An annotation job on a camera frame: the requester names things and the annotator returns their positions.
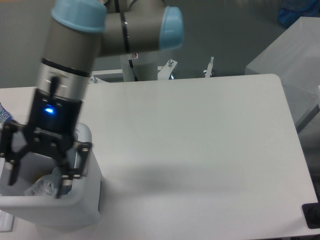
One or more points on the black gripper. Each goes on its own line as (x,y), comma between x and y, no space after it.
(49,132)

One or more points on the crushed clear plastic bottle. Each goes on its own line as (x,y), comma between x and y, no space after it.
(48,185)

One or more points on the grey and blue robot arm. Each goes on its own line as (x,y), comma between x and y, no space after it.
(80,32)

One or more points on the white trash can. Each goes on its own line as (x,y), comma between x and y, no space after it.
(81,206)

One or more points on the blue white packet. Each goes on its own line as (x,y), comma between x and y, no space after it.
(5,116)

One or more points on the metal clamp bolt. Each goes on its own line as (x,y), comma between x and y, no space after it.
(209,71)

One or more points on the grey covered box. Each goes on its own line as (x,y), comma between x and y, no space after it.
(295,58)

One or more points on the black device at edge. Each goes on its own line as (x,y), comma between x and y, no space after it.
(311,213)

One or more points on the blue plastic bag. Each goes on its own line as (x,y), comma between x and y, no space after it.
(291,10)

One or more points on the white mounting bracket left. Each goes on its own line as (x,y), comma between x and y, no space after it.
(109,76)

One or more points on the white mounting bracket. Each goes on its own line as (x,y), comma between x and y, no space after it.
(166,72)
(109,76)

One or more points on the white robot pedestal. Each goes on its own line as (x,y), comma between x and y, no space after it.
(137,67)

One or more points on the white mounting bracket right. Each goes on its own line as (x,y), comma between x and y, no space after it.
(166,72)

